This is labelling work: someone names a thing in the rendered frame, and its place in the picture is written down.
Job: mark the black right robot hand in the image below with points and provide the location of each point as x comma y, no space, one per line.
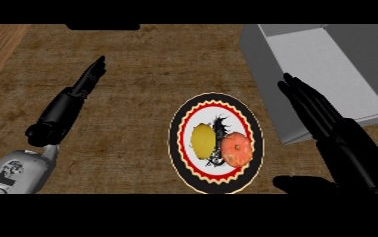
340,141

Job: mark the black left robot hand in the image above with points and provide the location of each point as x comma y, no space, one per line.
64,109

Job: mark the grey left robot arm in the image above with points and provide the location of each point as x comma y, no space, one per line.
23,171

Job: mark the grey cardboard box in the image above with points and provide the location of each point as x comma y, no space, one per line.
315,74

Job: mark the black red white patterned plate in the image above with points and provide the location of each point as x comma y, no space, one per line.
216,143

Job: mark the yellow lemon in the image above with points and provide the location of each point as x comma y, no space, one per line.
203,141

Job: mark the small orange pumpkin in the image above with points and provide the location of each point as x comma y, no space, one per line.
237,149

